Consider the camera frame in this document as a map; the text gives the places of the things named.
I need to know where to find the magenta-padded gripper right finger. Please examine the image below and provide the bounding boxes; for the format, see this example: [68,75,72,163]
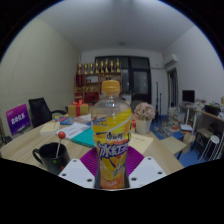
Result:
[125,146,168,189]

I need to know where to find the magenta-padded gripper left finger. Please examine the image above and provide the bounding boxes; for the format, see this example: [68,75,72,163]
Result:
[57,147,100,190]

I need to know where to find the yellow-labelled drink bottle orange cap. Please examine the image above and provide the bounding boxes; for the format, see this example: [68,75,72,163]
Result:
[90,79,133,191]

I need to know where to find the black mug coloured dots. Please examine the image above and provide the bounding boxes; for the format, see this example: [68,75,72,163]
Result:
[32,142,72,176]

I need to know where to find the kraft paper notebook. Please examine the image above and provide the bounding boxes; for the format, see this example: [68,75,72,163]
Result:
[128,132,154,155]

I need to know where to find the teal book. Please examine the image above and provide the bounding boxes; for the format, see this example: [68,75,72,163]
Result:
[70,126,96,149]

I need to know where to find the red lollipop white stick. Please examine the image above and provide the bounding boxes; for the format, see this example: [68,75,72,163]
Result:
[54,130,67,158]

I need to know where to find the white paper sheet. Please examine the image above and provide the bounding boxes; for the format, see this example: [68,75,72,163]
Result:
[55,121,92,140]

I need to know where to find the beige notepad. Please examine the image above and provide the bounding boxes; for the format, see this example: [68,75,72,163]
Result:
[39,121,61,137]

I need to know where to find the white pot pink flowers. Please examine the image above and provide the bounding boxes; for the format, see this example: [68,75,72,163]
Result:
[133,102,157,135]

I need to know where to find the stack of books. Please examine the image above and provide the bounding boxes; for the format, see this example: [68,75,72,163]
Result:
[167,106,186,128]

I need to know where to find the yellow gift box red ribbon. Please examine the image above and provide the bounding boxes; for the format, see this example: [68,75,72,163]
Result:
[67,99,90,118]

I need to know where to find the wooden stool dark legs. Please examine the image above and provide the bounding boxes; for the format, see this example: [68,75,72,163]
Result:
[194,128,214,150]

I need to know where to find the black office chair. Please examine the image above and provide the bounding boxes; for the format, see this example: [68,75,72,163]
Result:
[28,97,68,128]

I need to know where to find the black tripod stand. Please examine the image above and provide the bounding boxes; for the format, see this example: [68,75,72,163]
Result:
[153,81,163,123]

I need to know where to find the white round stool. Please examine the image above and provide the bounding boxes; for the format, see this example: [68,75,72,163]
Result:
[201,134,222,161]

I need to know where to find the purple sign board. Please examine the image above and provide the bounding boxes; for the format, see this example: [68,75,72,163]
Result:
[5,103,32,136]

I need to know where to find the black computer monitor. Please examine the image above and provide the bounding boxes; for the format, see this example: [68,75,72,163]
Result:
[181,89,196,105]

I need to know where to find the wooden side desk white legs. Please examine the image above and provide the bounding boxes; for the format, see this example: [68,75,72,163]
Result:
[179,103,224,161]

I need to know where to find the black bag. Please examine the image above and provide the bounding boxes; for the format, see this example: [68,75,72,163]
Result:
[203,104,221,117]

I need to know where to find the red shelf unit with trophies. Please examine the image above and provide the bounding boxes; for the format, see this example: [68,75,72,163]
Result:
[73,58,123,104]

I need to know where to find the white wall air conditioner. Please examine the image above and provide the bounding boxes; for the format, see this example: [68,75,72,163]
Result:
[163,53,179,69]

